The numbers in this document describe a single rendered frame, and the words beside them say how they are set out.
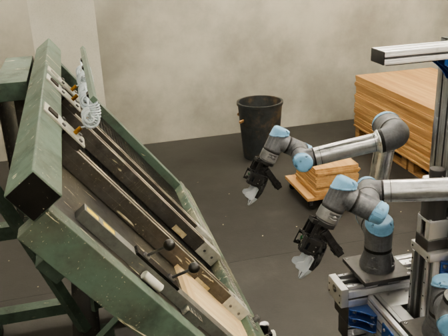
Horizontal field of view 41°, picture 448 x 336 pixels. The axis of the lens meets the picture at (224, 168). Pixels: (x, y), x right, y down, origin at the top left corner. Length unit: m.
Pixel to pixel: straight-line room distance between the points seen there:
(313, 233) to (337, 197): 0.14
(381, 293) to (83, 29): 3.97
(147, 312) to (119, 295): 0.10
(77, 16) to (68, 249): 4.32
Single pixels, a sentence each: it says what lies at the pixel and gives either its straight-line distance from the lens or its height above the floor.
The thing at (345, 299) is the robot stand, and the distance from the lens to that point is 2.64.
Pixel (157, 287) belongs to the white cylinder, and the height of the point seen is 1.38.
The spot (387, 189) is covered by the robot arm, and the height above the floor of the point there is 1.61.
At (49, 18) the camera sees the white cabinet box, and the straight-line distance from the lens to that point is 5.77.
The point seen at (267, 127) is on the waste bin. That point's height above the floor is 0.40.
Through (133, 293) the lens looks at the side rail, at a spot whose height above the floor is 1.50.
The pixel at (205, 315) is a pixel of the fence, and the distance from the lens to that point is 2.07.
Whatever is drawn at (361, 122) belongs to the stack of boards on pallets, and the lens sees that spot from 7.39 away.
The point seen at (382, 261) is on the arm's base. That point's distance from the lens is 2.63.
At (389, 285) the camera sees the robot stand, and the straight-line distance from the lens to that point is 2.70.
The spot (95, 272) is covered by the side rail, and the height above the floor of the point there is 1.59.
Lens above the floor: 2.40
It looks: 21 degrees down
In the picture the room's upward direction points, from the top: 3 degrees counter-clockwise
